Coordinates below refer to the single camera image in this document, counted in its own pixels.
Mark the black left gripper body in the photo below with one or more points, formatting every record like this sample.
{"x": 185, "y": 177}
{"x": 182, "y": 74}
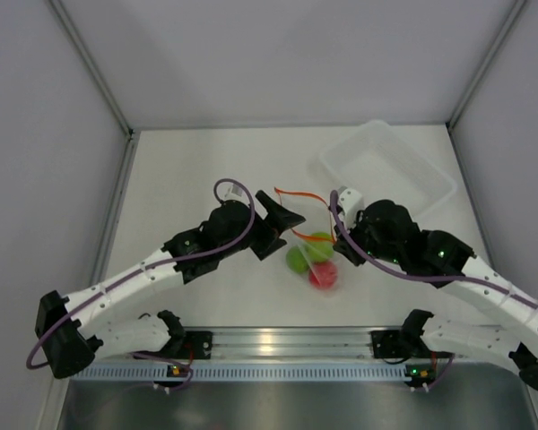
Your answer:
{"x": 263, "y": 232}

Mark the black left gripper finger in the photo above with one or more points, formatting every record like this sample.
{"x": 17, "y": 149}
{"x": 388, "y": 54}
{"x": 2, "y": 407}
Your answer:
{"x": 278, "y": 217}
{"x": 266, "y": 249}

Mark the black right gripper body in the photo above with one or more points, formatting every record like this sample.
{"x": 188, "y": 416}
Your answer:
{"x": 363, "y": 237}

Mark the green fake lime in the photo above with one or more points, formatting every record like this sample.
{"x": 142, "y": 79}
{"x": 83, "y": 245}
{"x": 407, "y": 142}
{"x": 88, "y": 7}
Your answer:
{"x": 296, "y": 260}

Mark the green fake apple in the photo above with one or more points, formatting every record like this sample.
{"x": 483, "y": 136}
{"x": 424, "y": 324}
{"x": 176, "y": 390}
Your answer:
{"x": 320, "y": 247}

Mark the clear zip top bag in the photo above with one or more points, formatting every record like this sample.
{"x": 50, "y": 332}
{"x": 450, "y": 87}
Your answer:
{"x": 315, "y": 209}

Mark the red fake tomato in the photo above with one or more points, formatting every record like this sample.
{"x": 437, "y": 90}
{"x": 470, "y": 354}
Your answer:
{"x": 323, "y": 276}

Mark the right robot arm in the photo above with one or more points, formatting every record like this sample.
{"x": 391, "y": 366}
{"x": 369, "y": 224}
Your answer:
{"x": 384, "y": 235}

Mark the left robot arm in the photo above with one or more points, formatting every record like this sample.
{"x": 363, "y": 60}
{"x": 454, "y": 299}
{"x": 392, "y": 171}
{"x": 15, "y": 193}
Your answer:
{"x": 77, "y": 329}

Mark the white perforated plastic basket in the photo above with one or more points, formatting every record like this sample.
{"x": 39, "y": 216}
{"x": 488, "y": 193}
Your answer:
{"x": 374, "y": 160}

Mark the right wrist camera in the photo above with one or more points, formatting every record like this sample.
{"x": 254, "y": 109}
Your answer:
{"x": 350, "y": 202}

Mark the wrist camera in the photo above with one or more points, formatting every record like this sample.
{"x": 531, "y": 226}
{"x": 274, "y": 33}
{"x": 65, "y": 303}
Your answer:
{"x": 350, "y": 202}
{"x": 233, "y": 193}

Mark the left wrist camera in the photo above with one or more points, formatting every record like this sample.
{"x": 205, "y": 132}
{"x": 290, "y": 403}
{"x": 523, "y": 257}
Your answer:
{"x": 233, "y": 193}

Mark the aluminium mounting rail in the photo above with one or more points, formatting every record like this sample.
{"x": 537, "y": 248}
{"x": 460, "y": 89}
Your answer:
{"x": 250, "y": 344}

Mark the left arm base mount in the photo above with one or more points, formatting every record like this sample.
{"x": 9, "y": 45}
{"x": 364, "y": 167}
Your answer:
{"x": 194, "y": 344}

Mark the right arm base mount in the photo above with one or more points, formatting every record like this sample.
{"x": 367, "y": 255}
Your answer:
{"x": 396, "y": 344}

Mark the white slotted cable duct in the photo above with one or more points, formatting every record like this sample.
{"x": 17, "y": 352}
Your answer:
{"x": 144, "y": 371}

